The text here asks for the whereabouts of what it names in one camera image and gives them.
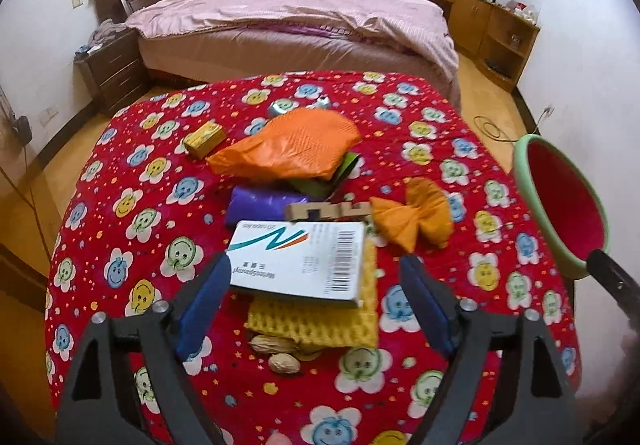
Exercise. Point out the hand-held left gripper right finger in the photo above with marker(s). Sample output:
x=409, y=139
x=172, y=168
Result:
x=427, y=305

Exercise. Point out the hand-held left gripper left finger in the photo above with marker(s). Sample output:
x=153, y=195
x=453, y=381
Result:
x=205, y=305

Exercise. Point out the white medicine box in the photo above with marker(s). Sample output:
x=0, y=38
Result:
x=280, y=265

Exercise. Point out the purple plastic bag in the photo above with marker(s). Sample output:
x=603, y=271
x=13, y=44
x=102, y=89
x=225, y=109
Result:
x=260, y=205

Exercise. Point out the orange plastic bag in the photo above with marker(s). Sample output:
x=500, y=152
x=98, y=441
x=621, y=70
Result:
x=290, y=145

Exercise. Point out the peanut in shell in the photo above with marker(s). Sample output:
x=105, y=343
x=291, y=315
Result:
x=272, y=344
x=284, y=364

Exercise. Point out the orange bow-shaped cloth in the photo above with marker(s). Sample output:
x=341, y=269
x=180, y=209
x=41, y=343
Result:
x=400, y=225

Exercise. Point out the yellow mesh sponge cloth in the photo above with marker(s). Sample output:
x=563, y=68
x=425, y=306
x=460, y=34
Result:
x=320, y=325

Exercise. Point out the red smiley flower blanket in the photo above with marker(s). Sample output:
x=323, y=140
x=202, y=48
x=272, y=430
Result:
x=150, y=205

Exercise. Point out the wooden block piece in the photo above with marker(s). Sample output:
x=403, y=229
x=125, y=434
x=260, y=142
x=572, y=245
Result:
x=300, y=211

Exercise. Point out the green packet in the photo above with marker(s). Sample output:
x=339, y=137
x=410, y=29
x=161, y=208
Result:
x=345, y=167

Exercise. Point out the small yellow box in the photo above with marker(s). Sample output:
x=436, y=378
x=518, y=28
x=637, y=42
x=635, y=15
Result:
x=202, y=140

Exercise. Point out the black holder bar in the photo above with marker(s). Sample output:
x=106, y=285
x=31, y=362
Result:
x=612, y=275

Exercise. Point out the silver foil wrapper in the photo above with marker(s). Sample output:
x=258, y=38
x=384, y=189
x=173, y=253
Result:
x=277, y=109

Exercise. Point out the dark wooden nightstand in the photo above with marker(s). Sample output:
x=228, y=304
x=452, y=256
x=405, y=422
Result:
x=117, y=70

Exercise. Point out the wooden bed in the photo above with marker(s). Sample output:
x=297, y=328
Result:
x=300, y=50

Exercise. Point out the long wooden cabinet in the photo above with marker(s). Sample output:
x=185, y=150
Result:
x=470, y=17

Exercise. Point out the pile of light clothes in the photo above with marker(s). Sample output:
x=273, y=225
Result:
x=107, y=31

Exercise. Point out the pink quilt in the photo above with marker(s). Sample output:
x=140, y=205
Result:
x=300, y=10

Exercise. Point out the white wall socket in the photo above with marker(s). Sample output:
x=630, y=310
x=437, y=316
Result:
x=547, y=111
x=49, y=115

